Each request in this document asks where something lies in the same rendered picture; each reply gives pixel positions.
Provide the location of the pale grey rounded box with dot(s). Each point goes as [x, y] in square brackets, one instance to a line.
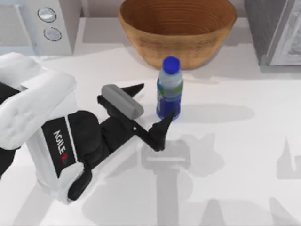
[122, 101]

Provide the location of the blue bottle with blue cap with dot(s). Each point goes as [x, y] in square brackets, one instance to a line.
[169, 94]

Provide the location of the brown woven basket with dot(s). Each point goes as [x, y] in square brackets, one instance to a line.
[176, 40]

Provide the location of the round microwave knob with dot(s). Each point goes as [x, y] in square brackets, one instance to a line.
[53, 34]
[47, 14]

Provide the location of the pale microwave oven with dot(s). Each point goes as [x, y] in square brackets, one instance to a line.
[28, 28]

